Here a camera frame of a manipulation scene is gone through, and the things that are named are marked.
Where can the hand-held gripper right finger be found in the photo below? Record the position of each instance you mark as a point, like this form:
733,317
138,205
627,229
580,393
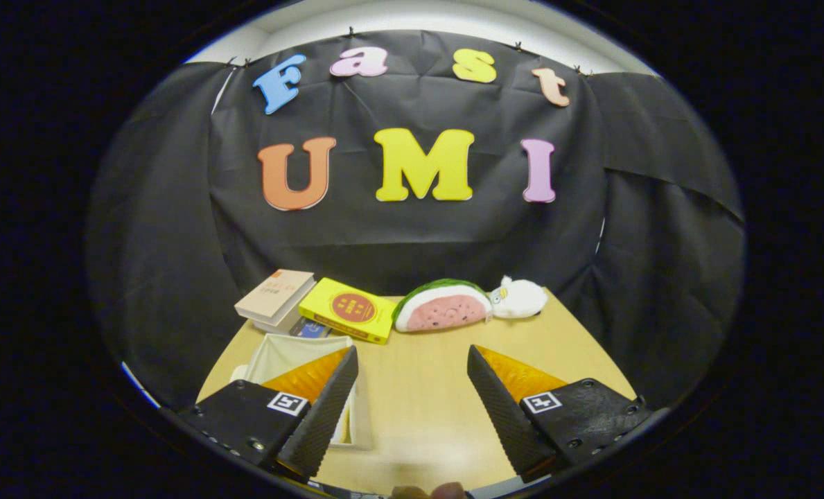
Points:
505,416

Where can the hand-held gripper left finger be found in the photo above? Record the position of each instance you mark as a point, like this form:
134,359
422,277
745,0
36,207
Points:
321,423

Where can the blue book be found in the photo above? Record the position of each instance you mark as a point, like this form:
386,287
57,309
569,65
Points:
311,328

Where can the white book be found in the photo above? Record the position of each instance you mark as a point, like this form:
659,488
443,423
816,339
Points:
280,324

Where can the yellow book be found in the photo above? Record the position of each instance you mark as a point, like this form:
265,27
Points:
346,308

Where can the white plush toy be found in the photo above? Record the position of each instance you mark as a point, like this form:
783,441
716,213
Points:
522,298

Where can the watermelon slice plush toy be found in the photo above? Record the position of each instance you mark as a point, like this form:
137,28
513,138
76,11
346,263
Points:
446,312

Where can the cream cover book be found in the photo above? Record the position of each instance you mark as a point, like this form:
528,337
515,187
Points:
273,294

